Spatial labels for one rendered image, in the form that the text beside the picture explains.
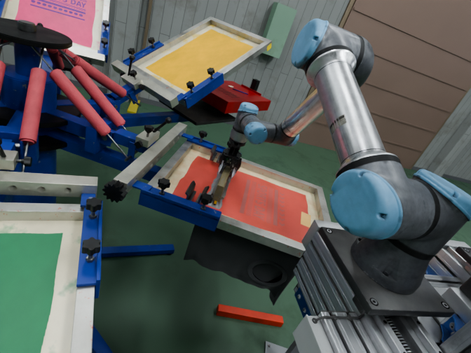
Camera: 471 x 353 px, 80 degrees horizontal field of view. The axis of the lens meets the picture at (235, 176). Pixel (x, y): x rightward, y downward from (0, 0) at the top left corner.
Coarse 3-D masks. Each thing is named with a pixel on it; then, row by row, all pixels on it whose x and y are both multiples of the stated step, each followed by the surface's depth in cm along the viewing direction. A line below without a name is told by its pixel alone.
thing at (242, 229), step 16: (192, 144) 150; (176, 160) 128; (160, 176) 113; (272, 176) 151; (288, 176) 152; (320, 192) 148; (320, 208) 134; (224, 224) 102; (240, 224) 104; (256, 240) 103; (272, 240) 102; (288, 240) 105
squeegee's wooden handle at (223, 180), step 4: (224, 168) 124; (228, 168) 124; (224, 172) 120; (228, 172) 121; (224, 176) 117; (220, 180) 113; (224, 180) 114; (220, 184) 111; (224, 184) 112; (216, 188) 110; (220, 188) 110; (216, 192) 111; (220, 192) 111; (216, 196) 112; (220, 196) 112; (216, 200) 113
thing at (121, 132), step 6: (114, 132) 121; (120, 132) 123; (126, 132) 125; (132, 132) 126; (114, 138) 123; (120, 138) 122; (126, 138) 122; (132, 138) 122; (120, 144) 124; (126, 144) 123; (138, 150) 124; (144, 150) 123
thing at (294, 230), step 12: (180, 180) 122; (192, 180) 125; (204, 180) 129; (180, 192) 115; (228, 192) 127; (228, 204) 119; (228, 216) 111; (240, 216) 114; (288, 216) 125; (300, 216) 128; (264, 228) 112; (276, 228) 115; (288, 228) 117; (300, 228) 120; (300, 240) 113
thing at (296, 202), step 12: (192, 168) 134; (204, 168) 138; (216, 168) 142; (240, 180) 139; (252, 180) 143; (264, 180) 147; (240, 192) 130; (288, 192) 145; (288, 204) 135; (300, 204) 138
